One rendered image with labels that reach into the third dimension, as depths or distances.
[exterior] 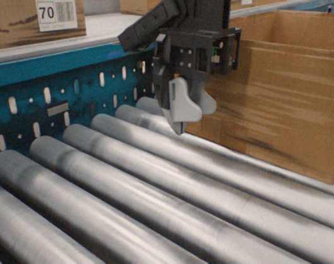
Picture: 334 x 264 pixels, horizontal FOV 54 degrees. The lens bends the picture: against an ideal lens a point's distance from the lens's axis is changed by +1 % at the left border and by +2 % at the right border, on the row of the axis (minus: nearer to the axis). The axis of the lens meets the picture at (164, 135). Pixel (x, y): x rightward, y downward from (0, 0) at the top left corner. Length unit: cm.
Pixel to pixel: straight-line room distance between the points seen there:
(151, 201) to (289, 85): 23
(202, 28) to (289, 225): 24
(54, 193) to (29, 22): 32
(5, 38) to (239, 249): 48
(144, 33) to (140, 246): 26
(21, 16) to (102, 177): 31
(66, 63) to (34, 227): 31
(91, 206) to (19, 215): 8
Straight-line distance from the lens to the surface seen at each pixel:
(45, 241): 38
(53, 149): 56
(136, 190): 43
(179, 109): 44
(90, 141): 57
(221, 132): 54
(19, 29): 63
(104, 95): 72
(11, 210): 44
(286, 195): 46
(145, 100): 73
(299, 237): 41
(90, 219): 40
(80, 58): 63
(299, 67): 45
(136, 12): 111
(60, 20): 67
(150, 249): 36
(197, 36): 38
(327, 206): 46
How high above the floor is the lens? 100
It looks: 26 degrees down
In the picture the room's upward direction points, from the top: straight up
